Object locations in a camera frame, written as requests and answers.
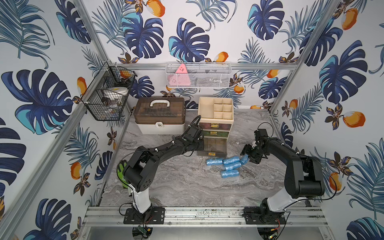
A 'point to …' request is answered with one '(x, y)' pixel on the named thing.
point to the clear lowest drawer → (214, 147)
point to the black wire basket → (106, 99)
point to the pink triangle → (180, 78)
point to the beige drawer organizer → (217, 115)
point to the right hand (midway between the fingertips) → (245, 156)
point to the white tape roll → (116, 92)
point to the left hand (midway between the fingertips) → (202, 142)
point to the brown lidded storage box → (160, 115)
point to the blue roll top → (231, 160)
